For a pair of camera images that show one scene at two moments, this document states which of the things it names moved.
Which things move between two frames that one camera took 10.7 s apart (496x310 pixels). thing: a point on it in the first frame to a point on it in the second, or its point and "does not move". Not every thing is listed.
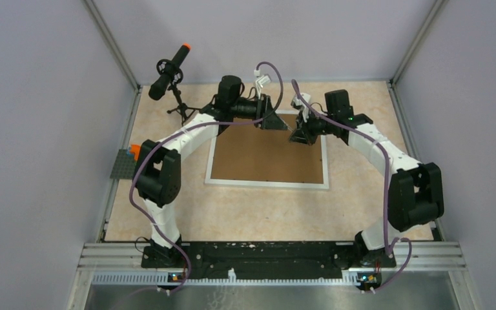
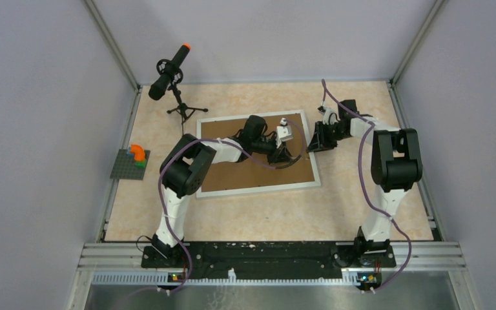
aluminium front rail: [373, 265] does not move
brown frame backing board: [248, 152] does not move
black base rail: [268, 260] does not move
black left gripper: [263, 117] to [278, 155]
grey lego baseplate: [124, 166] does not move
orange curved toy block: [135, 150] does not move
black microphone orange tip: [169, 72] does not move
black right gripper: [303, 135] to [318, 137]
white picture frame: [209, 181] to [265, 188]
